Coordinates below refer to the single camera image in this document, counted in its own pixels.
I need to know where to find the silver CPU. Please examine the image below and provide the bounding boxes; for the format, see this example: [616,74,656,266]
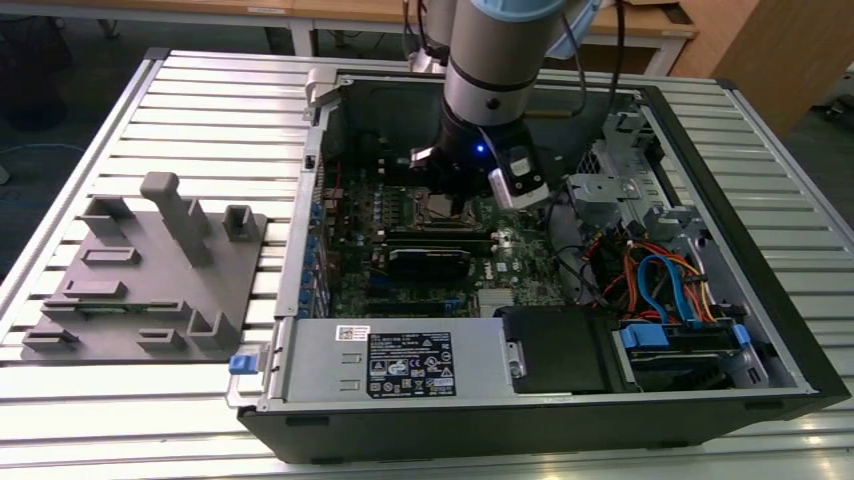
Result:
[428,196,477,221]

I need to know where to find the CPU socket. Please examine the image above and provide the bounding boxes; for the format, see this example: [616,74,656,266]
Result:
[414,189,488,227]

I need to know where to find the RAM slot black clips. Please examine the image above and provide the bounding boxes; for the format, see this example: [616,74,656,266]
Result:
[384,227,500,235]
[385,239,501,248]

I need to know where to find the RAM slot white clips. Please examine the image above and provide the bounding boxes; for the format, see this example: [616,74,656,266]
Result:
[384,233,500,242]
[386,245,501,254]

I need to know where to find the black expansion slot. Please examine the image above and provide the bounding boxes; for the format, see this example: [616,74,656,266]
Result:
[366,299,480,318]

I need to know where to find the green motherboard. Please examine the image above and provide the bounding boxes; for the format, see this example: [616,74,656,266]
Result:
[320,167,569,319]

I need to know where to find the metal drive cage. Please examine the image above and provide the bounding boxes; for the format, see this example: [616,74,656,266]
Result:
[566,112,713,261]

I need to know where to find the graphics card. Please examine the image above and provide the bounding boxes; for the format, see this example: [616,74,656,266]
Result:
[385,245,474,282]

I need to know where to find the grey plastic case latch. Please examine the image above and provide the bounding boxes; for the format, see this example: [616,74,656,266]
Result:
[304,67,349,124]

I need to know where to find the hard disk in blue carrier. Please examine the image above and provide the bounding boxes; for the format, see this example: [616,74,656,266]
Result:
[617,322,751,394]

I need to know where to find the silver power supply unit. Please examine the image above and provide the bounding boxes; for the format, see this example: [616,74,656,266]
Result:
[266,317,520,407]

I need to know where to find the wooden cabinet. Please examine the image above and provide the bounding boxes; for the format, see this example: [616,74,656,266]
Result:
[671,0,854,139]

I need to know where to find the grey parts rack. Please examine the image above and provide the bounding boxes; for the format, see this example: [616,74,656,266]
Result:
[19,171,270,362]

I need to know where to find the black PC case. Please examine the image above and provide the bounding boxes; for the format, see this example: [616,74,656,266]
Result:
[226,67,851,464]

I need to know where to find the green RAM stick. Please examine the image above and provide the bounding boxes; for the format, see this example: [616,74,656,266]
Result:
[78,303,147,315]

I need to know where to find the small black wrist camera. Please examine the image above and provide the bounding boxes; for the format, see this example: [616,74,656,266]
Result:
[408,145,440,171]

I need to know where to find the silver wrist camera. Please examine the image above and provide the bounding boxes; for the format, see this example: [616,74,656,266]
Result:
[489,144,550,210]

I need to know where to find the blue wire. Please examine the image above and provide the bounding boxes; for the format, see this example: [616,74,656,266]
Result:
[637,254,703,329]

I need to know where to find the wooden desk white frame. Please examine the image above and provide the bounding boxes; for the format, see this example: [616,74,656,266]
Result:
[312,0,701,77]
[0,0,316,57]

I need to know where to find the orange red power wires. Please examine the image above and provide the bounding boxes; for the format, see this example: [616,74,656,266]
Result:
[600,239,729,326]

